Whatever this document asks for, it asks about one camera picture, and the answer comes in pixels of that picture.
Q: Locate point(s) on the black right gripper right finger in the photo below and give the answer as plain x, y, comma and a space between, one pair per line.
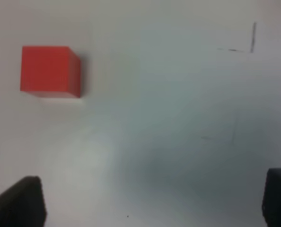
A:
271, 205

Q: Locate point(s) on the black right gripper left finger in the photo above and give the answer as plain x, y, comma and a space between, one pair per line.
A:
22, 205

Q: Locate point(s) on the red block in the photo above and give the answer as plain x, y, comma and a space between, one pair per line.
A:
50, 71

